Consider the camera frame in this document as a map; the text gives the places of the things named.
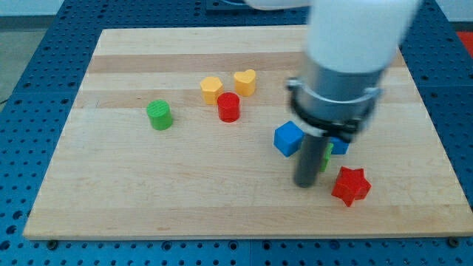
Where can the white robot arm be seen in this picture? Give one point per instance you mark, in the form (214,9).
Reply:
(349,44)

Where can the red star block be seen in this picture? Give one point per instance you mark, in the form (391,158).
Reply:
(351,185)

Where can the wooden board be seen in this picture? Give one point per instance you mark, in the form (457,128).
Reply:
(113,177)

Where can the yellow hexagon block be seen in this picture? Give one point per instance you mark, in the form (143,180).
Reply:
(211,89)

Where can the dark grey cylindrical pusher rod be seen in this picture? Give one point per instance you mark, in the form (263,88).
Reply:
(310,159)

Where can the red cylinder block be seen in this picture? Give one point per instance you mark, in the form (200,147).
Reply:
(228,107)

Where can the yellow heart block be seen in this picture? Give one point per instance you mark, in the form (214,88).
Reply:
(245,82)

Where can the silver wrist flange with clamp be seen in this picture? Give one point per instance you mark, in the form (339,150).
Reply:
(338,104)

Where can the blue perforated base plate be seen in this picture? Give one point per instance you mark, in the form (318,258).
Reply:
(36,111)

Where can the green cylinder block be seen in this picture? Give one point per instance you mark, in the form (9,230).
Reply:
(159,114)

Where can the green block behind rod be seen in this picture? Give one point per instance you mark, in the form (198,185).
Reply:
(326,157)

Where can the blue block behind arm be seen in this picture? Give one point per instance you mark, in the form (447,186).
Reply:
(339,146)

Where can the blue cube block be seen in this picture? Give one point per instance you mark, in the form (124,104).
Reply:
(288,138)

